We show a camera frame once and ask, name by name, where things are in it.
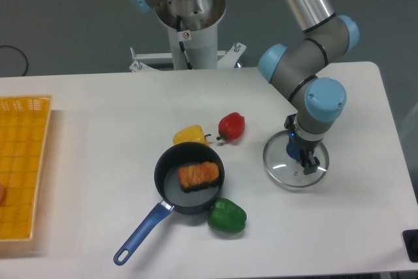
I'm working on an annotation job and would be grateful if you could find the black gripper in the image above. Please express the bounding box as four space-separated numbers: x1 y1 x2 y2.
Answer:
284 114 323 175

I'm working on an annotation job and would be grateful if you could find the dark blue saucepan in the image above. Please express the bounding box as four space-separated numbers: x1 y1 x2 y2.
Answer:
113 142 225 266

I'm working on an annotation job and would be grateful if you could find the glass pot lid blue knob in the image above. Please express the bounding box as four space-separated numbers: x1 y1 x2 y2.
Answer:
263 131 329 189

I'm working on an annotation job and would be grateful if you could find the black cable on floor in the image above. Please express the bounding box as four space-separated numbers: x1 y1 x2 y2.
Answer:
0 45 29 77

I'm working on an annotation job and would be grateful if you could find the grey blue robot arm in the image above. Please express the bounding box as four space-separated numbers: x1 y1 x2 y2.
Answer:
132 0 359 174

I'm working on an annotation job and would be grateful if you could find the yellow plastic basket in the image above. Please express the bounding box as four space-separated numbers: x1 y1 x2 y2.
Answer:
1 95 52 242

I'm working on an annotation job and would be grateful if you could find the red bell pepper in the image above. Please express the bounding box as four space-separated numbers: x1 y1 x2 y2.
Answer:
216 112 246 142

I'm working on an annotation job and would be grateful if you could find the black device at table edge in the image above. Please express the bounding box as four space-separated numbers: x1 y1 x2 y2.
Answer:
402 229 418 263

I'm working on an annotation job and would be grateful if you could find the toasted bread piece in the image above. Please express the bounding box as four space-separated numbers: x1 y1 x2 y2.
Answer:
177 161 219 192

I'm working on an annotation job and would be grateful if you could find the green bell pepper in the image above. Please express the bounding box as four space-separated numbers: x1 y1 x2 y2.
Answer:
208 197 247 233

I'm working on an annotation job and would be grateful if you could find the yellow bell pepper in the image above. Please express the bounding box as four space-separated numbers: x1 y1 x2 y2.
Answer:
172 125 211 146

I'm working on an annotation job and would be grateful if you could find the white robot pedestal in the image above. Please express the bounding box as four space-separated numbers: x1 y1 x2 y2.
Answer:
129 0 247 72

